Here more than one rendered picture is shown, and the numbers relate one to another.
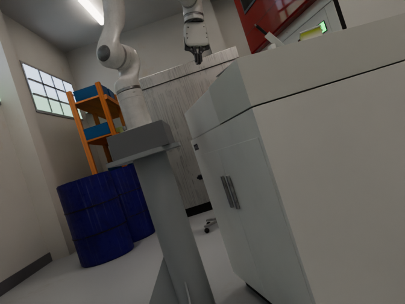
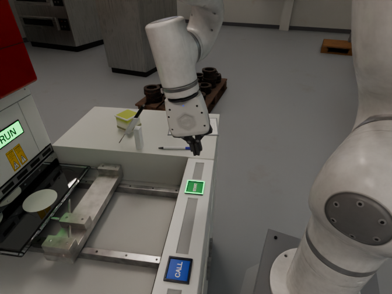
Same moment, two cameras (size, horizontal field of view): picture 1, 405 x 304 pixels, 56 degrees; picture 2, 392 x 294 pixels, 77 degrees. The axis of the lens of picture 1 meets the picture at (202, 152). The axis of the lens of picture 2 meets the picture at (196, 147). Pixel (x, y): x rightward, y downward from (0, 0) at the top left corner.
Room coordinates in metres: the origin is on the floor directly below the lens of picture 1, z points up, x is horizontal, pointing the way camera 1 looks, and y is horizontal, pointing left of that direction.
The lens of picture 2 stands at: (2.10, 0.09, 1.49)
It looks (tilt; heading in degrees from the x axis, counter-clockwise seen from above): 35 degrees down; 201
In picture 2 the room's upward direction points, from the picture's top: straight up
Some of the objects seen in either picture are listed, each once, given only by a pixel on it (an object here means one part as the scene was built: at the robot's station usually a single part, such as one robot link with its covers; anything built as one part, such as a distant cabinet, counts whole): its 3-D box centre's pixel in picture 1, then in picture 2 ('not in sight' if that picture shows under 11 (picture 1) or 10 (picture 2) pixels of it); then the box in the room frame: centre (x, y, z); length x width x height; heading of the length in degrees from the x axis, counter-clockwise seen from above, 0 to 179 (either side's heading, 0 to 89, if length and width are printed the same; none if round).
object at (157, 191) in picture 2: not in sight; (119, 187); (1.56, -0.42, 0.84); 0.50 x 0.02 x 0.03; 103
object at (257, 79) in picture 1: (307, 72); (146, 142); (1.33, -0.44, 0.89); 0.62 x 0.35 x 0.14; 103
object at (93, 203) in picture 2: not in sight; (90, 207); (1.70, -0.43, 0.87); 0.36 x 0.08 x 0.03; 13
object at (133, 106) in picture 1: (135, 111); (325, 268); (1.76, 0.24, 1.02); 0.19 x 0.19 x 0.18
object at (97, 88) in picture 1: (122, 155); not in sight; (6.77, 1.38, 1.15); 2.48 x 0.69 x 2.29; 178
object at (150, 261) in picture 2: not in sight; (83, 252); (1.83, -0.36, 0.84); 0.50 x 0.02 x 0.03; 103
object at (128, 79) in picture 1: (125, 69); (361, 209); (1.80, 0.23, 1.23); 0.19 x 0.12 x 0.24; 156
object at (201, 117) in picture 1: (208, 115); (189, 237); (1.71, -0.08, 0.89); 0.55 x 0.09 x 0.14; 13
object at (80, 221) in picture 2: not in sight; (75, 221); (1.78, -0.42, 0.89); 0.08 x 0.03 x 0.03; 103
